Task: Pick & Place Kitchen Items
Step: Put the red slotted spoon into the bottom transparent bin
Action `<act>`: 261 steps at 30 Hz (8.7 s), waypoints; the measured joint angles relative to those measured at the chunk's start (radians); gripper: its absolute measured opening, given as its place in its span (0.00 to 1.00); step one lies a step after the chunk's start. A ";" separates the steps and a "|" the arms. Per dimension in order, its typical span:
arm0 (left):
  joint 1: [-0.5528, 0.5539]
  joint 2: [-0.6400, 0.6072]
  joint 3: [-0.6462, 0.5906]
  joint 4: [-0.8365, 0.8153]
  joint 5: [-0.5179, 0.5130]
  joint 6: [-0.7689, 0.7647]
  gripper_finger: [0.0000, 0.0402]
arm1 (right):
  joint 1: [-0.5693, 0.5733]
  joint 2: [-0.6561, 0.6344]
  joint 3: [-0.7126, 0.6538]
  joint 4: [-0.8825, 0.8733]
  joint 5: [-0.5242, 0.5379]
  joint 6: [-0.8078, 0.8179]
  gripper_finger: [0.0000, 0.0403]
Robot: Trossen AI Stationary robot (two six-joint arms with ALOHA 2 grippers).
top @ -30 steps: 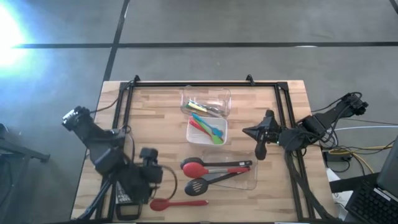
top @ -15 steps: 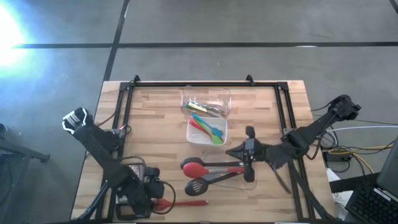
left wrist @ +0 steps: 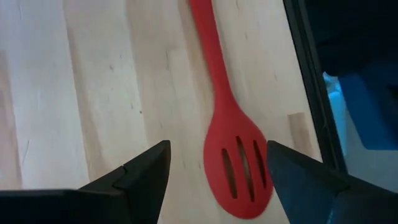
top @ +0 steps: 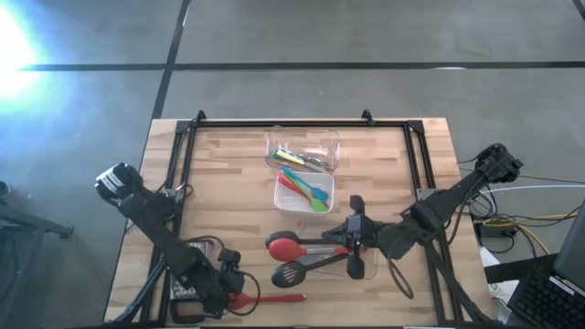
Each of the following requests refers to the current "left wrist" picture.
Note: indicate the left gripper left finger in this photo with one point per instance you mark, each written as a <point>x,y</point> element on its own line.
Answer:
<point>143,193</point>

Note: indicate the blue plastic object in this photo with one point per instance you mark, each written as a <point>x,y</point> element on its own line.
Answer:
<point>370,112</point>

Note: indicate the large red slotted spoon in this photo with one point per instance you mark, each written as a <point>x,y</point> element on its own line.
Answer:
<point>233,130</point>

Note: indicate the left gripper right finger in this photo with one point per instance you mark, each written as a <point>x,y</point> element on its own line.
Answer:
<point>304,193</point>

